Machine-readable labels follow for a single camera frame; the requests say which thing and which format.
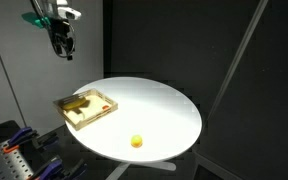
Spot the grey diagonal metal strip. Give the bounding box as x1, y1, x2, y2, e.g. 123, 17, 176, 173
205, 0, 270, 123

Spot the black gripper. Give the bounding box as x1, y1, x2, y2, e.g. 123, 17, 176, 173
49, 18, 76, 61

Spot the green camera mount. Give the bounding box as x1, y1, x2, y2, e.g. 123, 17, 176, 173
21, 11, 52, 30

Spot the yellow orange round fruit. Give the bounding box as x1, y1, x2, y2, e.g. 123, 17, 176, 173
130, 134, 144, 149

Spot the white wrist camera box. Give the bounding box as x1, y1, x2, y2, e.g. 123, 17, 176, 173
57, 5, 83, 21

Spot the purple spring clamp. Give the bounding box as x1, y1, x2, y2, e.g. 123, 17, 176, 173
29, 157, 65, 180

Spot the purple clamp with orange tip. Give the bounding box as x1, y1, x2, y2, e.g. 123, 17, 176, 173
2, 126, 38, 154

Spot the perforated metal plate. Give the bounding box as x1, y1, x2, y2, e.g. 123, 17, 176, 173
0, 139, 36, 180

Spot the wooden tray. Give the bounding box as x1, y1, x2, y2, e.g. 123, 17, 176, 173
52, 87, 119, 131

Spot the white table base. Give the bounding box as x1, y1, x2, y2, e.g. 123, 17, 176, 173
105, 160, 178, 180

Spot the black spring clamp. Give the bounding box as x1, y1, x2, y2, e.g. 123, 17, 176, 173
33, 131, 60, 152

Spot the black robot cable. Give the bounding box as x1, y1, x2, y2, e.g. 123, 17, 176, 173
68, 21, 77, 56

